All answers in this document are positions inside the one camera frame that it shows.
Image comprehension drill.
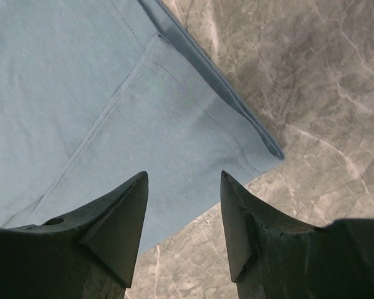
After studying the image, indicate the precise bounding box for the grey-blue polo shirt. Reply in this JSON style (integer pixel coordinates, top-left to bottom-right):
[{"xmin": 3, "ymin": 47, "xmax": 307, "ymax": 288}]
[{"xmin": 0, "ymin": 1, "xmax": 284, "ymax": 252}]

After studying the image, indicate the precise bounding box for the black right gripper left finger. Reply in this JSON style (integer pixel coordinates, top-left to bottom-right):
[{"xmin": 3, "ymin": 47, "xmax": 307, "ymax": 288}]
[{"xmin": 0, "ymin": 171, "xmax": 148, "ymax": 298}]

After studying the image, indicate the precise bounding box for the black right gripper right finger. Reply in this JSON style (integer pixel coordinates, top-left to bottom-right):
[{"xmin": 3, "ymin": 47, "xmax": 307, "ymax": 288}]
[{"xmin": 221, "ymin": 172, "xmax": 374, "ymax": 298}]

